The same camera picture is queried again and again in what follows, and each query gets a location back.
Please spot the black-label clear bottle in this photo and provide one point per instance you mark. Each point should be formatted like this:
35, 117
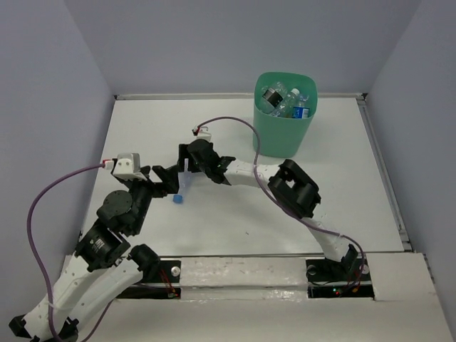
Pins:
274, 94

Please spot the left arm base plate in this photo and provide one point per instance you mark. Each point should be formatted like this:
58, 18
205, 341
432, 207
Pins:
160, 281

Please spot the clear bottle white cap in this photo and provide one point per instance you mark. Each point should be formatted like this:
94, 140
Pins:
285, 108

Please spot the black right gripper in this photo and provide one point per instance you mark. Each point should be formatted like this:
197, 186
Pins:
184, 152

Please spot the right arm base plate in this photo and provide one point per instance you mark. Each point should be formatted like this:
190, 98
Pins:
326, 281

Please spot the white-cap blue-label drink bottle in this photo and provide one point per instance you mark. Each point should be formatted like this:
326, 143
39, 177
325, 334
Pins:
263, 104

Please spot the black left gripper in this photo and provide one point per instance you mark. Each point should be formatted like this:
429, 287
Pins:
169, 185

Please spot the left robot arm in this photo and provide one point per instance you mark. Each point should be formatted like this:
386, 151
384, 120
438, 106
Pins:
104, 264

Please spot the green plastic bin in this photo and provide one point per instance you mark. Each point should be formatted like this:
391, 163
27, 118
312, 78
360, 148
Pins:
281, 137

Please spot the small blue-label bottle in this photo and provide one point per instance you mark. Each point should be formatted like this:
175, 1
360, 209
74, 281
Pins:
301, 108

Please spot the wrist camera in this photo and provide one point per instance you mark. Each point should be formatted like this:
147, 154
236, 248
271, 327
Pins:
126, 166
202, 133

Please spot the clear bottle blue cap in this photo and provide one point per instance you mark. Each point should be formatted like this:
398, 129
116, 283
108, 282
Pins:
185, 180

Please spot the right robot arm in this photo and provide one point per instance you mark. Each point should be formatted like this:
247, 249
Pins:
289, 187

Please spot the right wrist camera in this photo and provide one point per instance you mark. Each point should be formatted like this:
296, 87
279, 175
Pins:
202, 133

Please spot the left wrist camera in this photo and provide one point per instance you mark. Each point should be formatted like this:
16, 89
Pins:
126, 166

